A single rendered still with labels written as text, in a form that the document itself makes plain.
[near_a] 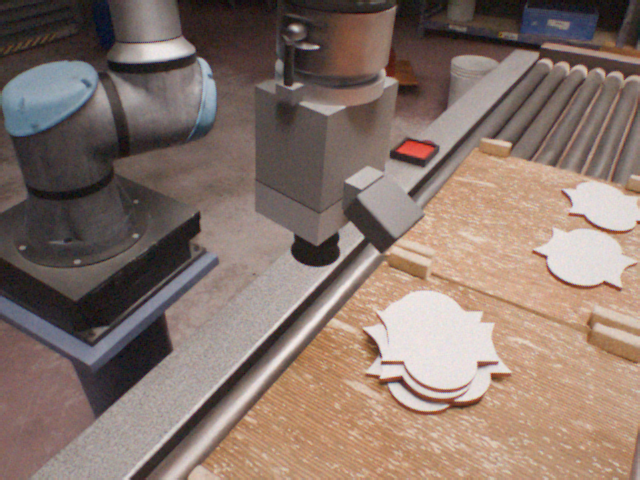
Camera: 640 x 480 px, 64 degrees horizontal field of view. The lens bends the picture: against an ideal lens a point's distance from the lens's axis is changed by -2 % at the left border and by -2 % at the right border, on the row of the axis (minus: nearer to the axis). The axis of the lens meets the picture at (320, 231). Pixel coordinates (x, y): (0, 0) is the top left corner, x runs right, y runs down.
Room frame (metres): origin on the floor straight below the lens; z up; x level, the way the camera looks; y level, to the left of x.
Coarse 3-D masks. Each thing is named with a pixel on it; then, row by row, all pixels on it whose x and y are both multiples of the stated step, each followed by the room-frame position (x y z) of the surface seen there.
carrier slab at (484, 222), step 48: (480, 192) 0.77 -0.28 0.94; (528, 192) 0.77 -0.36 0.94; (624, 192) 0.77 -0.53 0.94; (432, 240) 0.63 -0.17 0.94; (480, 240) 0.63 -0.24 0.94; (528, 240) 0.63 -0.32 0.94; (624, 240) 0.63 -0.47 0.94; (480, 288) 0.52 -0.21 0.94; (528, 288) 0.52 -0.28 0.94; (576, 288) 0.52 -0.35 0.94; (624, 288) 0.52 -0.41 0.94
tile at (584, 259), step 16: (560, 240) 0.62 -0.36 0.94; (576, 240) 0.62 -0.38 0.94; (592, 240) 0.62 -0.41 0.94; (608, 240) 0.62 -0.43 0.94; (544, 256) 0.59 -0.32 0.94; (560, 256) 0.58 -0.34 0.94; (576, 256) 0.58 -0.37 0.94; (592, 256) 0.58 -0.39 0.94; (608, 256) 0.58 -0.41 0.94; (624, 256) 0.58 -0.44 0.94; (560, 272) 0.55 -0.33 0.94; (576, 272) 0.55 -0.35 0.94; (592, 272) 0.55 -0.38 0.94; (608, 272) 0.55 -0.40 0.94; (592, 288) 0.52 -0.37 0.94
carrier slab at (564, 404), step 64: (512, 320) 0.46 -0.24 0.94; (320, 384) 0.37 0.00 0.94; (384, 384) 0.37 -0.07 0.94; (512, 384) 0.37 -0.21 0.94; (576, 384) 0.36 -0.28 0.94; (256, 448) 0.29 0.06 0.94; (320, 448) 0.29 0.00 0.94; (384, 448) 0.29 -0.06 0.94; (448, 448) 0.29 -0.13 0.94; (512, 448) 0.29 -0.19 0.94; (576, 448) 0.29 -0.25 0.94
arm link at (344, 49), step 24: (288, 24) 0.33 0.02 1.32; (312, 24) 0.32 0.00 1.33; (336, 24) 0.31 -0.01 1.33; (360, 24) 0.32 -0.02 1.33; (384, 24) 0.33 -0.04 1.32; (312, 48) 0.32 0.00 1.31; (336, 48) 0.31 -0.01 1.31; (360, 48) 0.32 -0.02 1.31; (384, 48) 0.33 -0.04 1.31; (312, 72) 0.32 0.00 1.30; (336, 72) 0.31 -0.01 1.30; (360, 72) 0.32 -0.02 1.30
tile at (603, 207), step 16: (576, 192) 0.76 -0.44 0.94; (592, 192) 0.76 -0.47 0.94; (608, 192) 0.76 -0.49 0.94; (576, 208) 0.71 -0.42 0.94; (592, 208) 0.71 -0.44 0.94; (608, 208) 0.71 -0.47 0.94; (624, 208) 0.71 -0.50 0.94; (592, 224) 0.67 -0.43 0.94; (608, 224) 0.66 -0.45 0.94; (624, 224) 0.66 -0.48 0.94
